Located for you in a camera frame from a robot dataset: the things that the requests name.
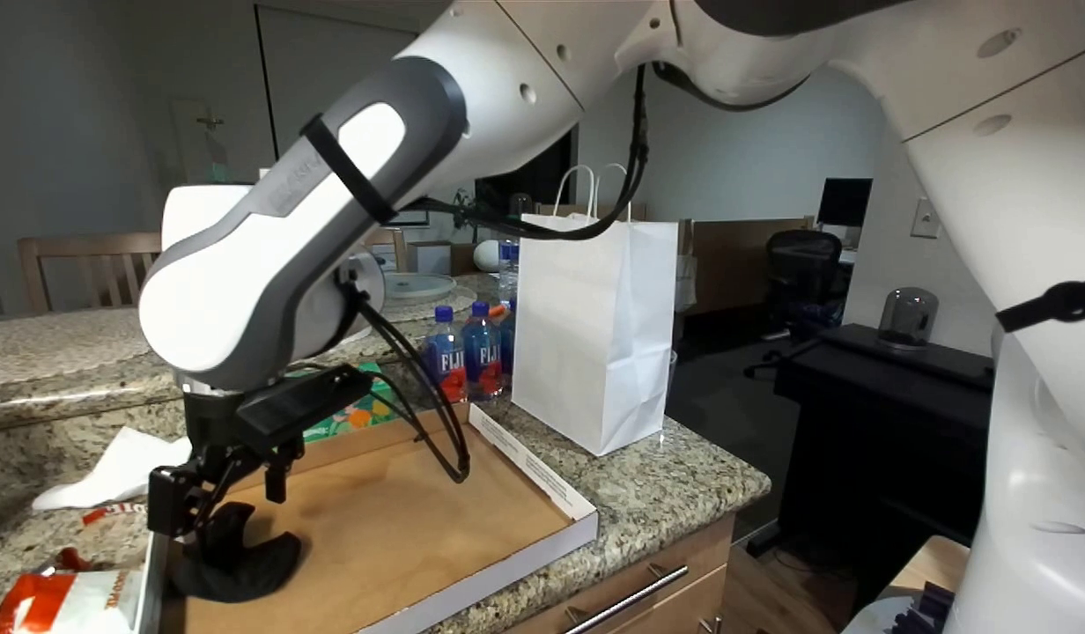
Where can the black desk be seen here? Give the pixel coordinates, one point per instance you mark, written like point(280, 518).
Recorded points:
point(895, 433)

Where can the wall cross ornament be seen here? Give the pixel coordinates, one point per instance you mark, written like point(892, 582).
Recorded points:
point(211, 122)

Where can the grey glass jar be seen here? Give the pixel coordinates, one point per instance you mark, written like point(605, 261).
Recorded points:
point(908, 313)

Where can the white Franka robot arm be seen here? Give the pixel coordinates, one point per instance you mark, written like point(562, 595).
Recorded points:
point(273, 257)

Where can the black office chair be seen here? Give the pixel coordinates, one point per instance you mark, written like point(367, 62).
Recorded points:
point(804, 275)

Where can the red and white chip bag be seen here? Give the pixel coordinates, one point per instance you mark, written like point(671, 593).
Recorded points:
point(63, 600)

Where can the Fiji water bottle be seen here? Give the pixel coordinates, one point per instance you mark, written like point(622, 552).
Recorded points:
point(504, 339)
point(449, 364)
point(483, 358)

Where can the round grey plate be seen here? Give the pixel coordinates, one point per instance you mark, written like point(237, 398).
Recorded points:
point(423, 289)

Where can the wooden sideboard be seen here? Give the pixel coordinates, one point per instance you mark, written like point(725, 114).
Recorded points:
point(740, 266)

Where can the shallow cardboard box tray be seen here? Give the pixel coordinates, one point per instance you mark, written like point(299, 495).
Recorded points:
point(449, 528)

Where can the clear plastic water bottle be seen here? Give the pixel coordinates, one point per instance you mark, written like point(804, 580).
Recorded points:
point(509, 269)

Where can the black sock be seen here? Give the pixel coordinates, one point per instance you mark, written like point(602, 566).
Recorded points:
point(247, 562)

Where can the crumpled white napkin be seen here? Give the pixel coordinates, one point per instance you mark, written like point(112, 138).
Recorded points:
point(113, 461)

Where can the computer monitor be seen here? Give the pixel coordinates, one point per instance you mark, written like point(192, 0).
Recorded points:
point(848, 201)

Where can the white projector screen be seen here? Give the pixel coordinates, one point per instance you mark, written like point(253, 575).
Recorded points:
point(318, 72)

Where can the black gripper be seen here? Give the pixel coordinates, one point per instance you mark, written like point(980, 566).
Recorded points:
point(226, 428)

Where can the white light switch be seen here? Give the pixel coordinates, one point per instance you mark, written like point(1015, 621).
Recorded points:
point(924, 218)

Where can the wooden counter cabinet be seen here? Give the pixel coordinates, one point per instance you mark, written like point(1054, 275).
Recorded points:
point(635, 575)

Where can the small white round object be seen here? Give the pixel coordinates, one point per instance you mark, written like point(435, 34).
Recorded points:
point(489, 256)

